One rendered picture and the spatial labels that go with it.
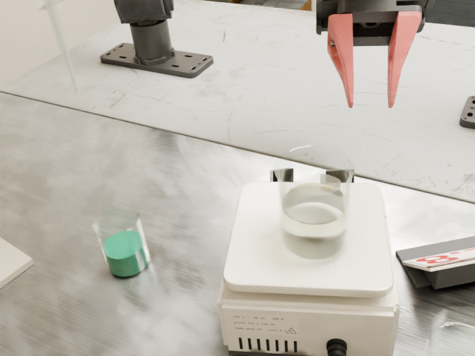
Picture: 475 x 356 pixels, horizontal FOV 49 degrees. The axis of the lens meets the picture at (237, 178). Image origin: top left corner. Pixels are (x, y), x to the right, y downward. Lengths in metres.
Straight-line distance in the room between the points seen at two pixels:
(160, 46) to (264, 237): 0.54
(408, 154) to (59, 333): 0.43
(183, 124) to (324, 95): 0.21
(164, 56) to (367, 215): 0.56
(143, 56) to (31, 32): 1.19
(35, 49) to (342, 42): 1.68
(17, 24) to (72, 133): 1.28
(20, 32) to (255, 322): 1.73
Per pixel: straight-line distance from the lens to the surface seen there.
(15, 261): 0.57
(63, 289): 0.53
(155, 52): 0.89
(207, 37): 1.00
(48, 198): 0.65
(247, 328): 0.41
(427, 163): 0.64
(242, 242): 0.40
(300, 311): 0.39
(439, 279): 0.48
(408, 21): 0.49
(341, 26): 0.48
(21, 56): 2.04
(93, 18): 2.27
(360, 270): 0.38
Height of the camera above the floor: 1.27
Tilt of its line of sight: 37 degrees down
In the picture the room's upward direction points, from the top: 6 degrees counter-clockwise
